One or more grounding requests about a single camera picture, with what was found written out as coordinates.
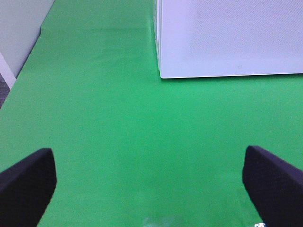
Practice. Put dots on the white microwave door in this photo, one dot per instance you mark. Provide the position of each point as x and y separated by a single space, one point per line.
214 38

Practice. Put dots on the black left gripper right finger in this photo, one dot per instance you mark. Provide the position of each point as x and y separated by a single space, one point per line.
275 188

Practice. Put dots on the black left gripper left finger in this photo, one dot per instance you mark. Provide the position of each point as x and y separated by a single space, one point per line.
26 189

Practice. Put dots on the white microwave oven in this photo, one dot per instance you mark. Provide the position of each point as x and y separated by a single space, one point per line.
156 25

